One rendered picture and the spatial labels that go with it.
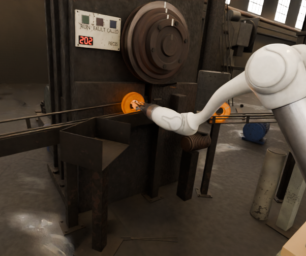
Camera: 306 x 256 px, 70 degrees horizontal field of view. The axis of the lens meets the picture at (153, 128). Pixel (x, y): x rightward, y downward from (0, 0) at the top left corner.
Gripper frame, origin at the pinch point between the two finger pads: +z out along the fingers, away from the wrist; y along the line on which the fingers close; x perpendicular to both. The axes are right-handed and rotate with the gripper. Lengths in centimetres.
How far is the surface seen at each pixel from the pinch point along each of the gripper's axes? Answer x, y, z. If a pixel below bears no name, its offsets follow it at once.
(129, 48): 31.4, -6.7, -1.2
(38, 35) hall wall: 25, 54, 609
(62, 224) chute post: -75, -45, -2
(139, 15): 48.8, -1.7, -0.4
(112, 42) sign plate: 33.1, -10.9, 12.1
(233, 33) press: 109, 668, 430
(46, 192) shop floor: -78, -47, 38
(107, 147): -14.7, -28.5, -25.1
